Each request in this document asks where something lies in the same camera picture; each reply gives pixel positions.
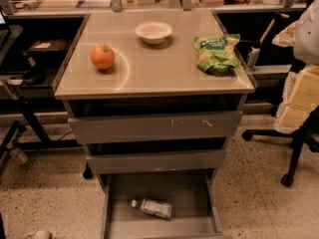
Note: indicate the blue plastic water bottle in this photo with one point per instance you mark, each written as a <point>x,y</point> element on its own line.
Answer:
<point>153,208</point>

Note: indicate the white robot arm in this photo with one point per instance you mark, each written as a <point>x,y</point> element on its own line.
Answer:
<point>300,95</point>

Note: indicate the grey drawer cabinet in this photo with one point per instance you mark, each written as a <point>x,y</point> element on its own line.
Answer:
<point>148,79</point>

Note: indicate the top grey drawer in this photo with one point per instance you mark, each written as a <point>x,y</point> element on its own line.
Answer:
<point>155,127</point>

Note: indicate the grey drawer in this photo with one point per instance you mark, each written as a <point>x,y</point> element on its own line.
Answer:
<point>155,127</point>
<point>155,161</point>
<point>189,192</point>

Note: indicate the middle grey drawer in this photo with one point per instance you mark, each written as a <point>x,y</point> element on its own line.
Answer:
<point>155,161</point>

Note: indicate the bottom grey drawer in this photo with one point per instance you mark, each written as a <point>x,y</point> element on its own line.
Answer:
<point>189,192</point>

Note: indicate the small bottle on floor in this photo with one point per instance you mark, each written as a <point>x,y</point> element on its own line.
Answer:
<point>17,154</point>

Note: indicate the white bowl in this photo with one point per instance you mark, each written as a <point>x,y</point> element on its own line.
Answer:
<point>153,32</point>

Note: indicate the orange fruit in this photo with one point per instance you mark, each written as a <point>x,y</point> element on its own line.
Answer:
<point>102,57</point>

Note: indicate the green chip bag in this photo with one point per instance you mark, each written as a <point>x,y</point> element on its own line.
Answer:
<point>215,54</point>

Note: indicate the white handheld tool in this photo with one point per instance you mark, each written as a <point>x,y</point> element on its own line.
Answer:
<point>254,51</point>

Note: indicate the black bag on shelf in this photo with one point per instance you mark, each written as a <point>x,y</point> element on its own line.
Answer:
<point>50,53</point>

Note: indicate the black desk stand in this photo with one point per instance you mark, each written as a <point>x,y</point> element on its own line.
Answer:
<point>16,129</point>

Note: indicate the black office chair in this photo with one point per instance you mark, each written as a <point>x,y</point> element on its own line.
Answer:
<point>303,135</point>

